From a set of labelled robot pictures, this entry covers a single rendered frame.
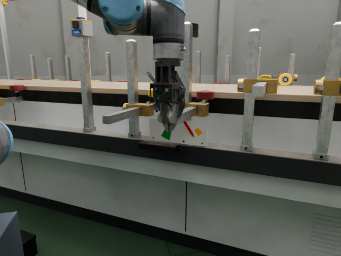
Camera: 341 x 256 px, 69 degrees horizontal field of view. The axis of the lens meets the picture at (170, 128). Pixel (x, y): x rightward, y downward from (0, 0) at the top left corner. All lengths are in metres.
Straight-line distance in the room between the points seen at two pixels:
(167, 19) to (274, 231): 1.08
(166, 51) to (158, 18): 0.09
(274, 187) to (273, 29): 5.00
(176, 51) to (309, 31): 5.76
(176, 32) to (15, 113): 1.53
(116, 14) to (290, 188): 0.84
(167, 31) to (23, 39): 4.38
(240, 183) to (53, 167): 1.29
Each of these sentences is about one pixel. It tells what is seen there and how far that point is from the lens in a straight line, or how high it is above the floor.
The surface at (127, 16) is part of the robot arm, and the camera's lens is 0.57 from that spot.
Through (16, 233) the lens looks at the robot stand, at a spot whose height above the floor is 0.54.
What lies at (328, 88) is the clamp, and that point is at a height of 0.94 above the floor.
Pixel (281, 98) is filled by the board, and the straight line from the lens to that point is 1.17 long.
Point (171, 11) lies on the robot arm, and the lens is 0.72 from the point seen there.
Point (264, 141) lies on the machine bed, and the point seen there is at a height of 0.68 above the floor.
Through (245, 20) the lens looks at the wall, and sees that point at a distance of 5.55.
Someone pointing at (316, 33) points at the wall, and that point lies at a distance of 6.51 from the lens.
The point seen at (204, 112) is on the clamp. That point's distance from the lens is 0.99.
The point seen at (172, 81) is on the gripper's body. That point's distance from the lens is 0.74.
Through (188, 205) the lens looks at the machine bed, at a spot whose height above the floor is 0.28.
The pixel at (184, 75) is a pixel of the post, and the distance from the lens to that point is 1.01.
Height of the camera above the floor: 1.00
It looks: 13 degrees down
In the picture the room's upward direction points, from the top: straight up
